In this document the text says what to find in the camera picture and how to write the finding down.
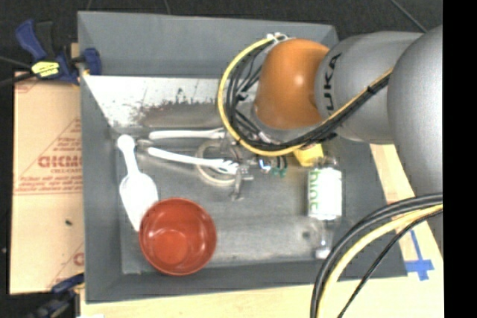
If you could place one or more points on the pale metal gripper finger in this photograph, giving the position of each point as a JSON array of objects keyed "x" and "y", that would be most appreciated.
[
  {"x": 230, "y": 150},
  {"x": 237, "y": 187}
]

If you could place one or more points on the grey metal bin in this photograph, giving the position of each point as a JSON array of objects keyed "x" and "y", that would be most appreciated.
[{"x": 261, "y": 205}]

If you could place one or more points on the white plastic spoon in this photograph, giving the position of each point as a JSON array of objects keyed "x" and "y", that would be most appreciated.
[{"x": 182, "y": 134}]

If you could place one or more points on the white plastic fork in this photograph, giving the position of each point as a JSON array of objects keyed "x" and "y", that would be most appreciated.
[{"x": 179, "y": 157}]

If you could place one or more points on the yellow block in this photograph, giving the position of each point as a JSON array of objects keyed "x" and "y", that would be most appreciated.
[{"x": 308, "y": 155}]

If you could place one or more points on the red plastic bowl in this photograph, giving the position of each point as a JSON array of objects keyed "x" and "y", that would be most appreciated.
[{"x": 178, "y": 236}]

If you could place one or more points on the clear plastic bottle white label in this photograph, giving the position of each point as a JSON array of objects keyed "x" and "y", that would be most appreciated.
[{"x": 324, "y": 193}]

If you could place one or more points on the white plastic scoop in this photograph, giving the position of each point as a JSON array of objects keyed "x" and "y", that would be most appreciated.
[{"x": 137, "y": 190}]

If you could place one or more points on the brown cardboard board red print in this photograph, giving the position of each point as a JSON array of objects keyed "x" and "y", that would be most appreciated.
[{"x": 44, "y": 175}]

